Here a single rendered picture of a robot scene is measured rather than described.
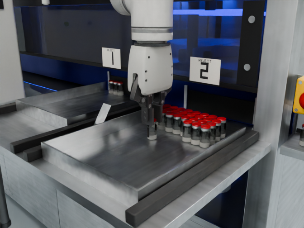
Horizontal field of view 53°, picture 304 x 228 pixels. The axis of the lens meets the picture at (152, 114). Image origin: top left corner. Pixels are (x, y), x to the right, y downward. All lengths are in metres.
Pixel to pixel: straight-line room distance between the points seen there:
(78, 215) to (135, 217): 1.03
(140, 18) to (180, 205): 0.35
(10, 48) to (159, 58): 0.84
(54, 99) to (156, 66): 0.49
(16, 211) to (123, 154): 1.56
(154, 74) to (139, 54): 0.05
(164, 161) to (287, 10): 0.37
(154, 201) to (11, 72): 1.03
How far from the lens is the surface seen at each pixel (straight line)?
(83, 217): 1.42
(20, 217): 2.07
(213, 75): 0.75
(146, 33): 0.60
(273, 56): 0.68
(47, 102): 1.02
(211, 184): 0.53
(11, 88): 1.37
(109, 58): 0.98
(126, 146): 0.65
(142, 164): 0.58
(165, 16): 0.61
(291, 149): 0.71
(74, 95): 1.07
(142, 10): 0.60
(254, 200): 0.80
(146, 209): 0.44
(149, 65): 0.61
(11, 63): 1.36
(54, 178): 0.57
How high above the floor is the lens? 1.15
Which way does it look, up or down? 18 degrees down
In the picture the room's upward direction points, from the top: straight up
